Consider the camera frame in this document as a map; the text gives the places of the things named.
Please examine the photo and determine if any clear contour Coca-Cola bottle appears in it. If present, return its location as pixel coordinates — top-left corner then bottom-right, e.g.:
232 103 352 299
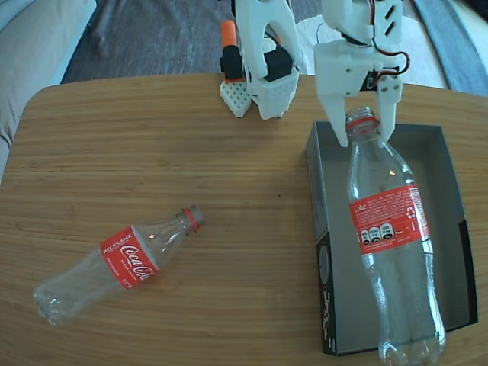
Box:
32 205 207 327

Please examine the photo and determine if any grey cardboard box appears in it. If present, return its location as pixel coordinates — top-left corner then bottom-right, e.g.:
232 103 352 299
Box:
304 120 480 358

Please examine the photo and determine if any blue-grey blanket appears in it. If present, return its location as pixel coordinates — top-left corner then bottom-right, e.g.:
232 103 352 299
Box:
413 0 488 96

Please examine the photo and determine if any white cushion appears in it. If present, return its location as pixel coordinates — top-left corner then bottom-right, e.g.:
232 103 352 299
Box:
295 11 447 91

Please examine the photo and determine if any clear tall Coke bottle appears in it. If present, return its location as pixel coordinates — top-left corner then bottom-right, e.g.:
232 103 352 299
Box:
345 105 447 366

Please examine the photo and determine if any beige sofa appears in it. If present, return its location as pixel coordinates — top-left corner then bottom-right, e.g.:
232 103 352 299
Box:
0 0 98 161

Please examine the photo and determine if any grey striped rug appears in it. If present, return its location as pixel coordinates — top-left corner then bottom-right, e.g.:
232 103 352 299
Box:
60 0 420 85

